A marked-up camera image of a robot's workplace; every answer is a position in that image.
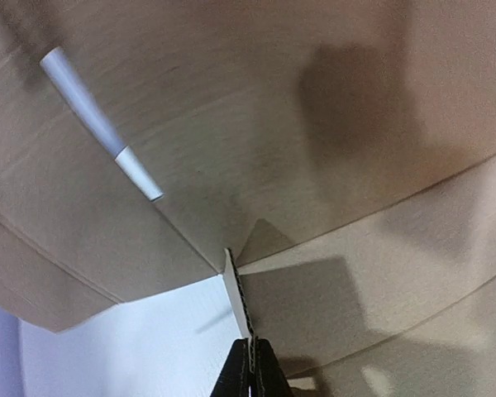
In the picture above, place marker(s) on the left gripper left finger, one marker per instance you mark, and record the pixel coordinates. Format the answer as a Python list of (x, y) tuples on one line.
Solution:
[(234, 378)]

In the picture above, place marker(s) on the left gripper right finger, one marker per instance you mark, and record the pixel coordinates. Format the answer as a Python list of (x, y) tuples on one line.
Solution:
[(269, 379)]

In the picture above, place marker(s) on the brown cardboard box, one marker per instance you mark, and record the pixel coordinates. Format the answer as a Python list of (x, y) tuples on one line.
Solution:
[(176, 175)]

